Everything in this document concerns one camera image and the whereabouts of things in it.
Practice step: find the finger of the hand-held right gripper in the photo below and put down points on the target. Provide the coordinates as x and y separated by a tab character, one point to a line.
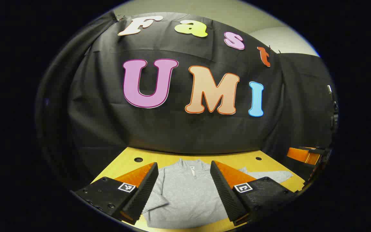
301	156

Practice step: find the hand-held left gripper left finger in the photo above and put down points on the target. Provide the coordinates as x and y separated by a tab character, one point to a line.
143	193

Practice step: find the black backdrop cloth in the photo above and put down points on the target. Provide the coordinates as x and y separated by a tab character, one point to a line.
172	129

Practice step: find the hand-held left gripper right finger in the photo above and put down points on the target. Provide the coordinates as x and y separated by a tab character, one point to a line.
225	193

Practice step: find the gray zip-neck sweatshirt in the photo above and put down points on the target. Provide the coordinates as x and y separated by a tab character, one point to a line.
185	193

